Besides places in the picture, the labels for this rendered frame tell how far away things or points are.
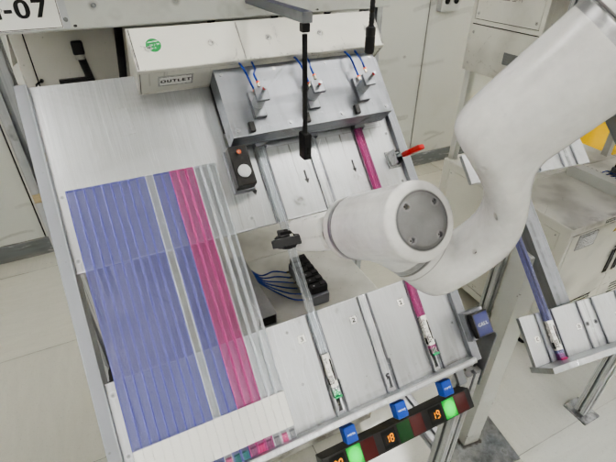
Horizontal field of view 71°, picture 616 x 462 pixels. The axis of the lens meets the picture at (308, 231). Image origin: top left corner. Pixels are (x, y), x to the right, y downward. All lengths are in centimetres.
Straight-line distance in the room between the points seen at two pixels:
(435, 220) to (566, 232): 130
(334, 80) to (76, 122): 48
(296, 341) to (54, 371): 141
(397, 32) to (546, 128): 258
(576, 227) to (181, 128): 133
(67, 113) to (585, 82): 76
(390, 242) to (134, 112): 58
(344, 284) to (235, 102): 64
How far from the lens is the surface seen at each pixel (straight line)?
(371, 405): 86
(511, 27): 178
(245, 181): 79
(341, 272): 129
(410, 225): 43
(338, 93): 90
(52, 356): 215
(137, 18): 88
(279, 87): 86
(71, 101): 89
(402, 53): 302
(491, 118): 41
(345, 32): 96
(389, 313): 89
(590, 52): 40
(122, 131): 86
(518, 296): 122
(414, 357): 92
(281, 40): 90
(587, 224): 177
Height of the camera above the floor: 144
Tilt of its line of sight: 34 degrees down
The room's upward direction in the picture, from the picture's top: straight up
